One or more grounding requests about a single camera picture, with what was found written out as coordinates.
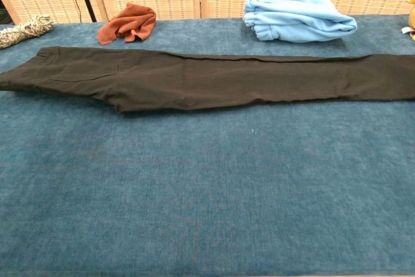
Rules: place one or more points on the black trousers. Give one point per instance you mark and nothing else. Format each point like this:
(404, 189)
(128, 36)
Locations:
(194, 82)

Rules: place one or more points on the yellow plush toy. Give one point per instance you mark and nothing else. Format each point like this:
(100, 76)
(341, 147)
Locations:
(412, 14)

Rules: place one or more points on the rust brown cloth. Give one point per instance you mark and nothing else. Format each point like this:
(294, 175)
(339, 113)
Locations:
(129, 24)

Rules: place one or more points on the blue carpet table cover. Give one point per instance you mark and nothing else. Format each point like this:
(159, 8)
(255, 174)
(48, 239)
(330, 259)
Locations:
(194, 209)

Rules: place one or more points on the light blue fleece garment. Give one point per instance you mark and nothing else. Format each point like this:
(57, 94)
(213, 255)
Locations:
(298, 17)

